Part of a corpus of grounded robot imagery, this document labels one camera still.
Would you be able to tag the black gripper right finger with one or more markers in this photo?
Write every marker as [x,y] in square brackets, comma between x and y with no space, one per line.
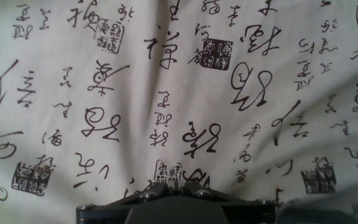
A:
[247,211]

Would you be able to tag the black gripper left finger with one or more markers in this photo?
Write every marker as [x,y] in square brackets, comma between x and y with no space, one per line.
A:
[110,211]

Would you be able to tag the beige calligraphy print tablecloth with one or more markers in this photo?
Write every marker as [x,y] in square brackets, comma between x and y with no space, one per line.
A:
[179,93]

